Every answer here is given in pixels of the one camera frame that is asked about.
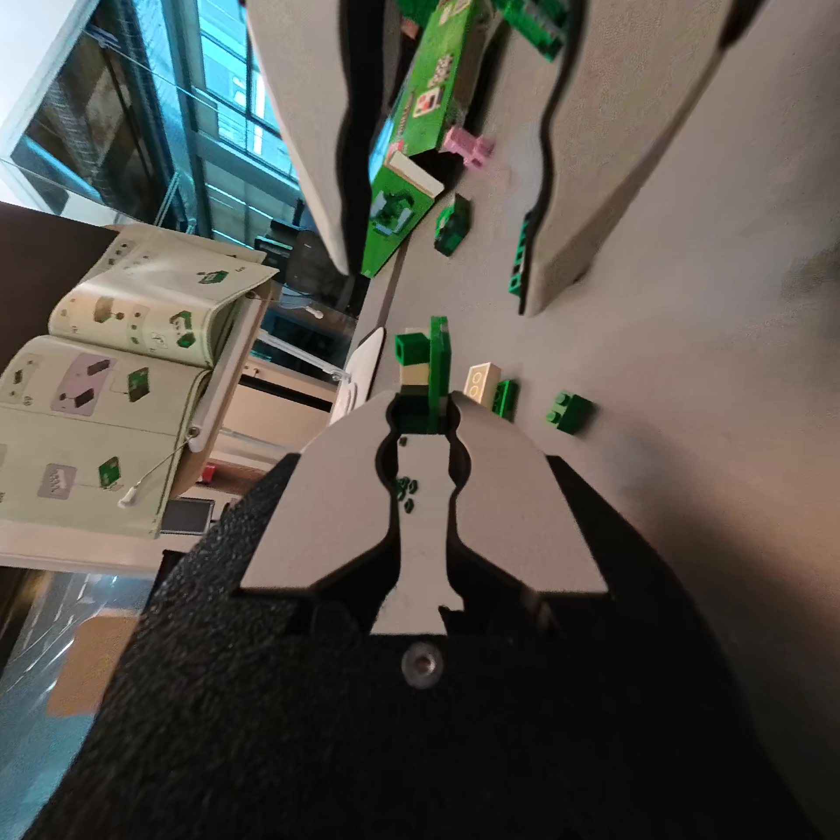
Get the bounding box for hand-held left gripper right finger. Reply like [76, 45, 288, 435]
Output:
[448, 392, 611, 631]

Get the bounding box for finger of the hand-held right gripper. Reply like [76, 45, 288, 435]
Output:
[521, 0, 724, 318]
[246, 0, 401, 278]

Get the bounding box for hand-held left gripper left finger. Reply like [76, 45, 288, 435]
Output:
[238, 390, 401, 599]

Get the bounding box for bright green lego brick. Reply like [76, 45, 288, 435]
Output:
[546, 390, 595, 434]

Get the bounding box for green lego assembly white brick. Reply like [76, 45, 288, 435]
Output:
[394, 316, 454, 435]

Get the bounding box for scattered dark green lego pieces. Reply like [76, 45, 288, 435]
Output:
[395, 436, 420, 513]

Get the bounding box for opened green lego box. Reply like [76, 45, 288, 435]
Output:
[387, 0, 491, 158]

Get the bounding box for pink lego pig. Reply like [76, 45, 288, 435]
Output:
[443, 128, 495, 169]

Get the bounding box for open lego instruction booklet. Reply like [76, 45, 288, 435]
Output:
[0, 226, 280, 540]

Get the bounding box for book stand with white base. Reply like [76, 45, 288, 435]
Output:
[161, 279, 386, 475]

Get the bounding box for tan rounded board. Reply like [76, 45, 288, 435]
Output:
[47, 613, 142, 721]

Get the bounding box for dark panel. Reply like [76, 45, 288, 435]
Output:
[0, 200, 119, 382]

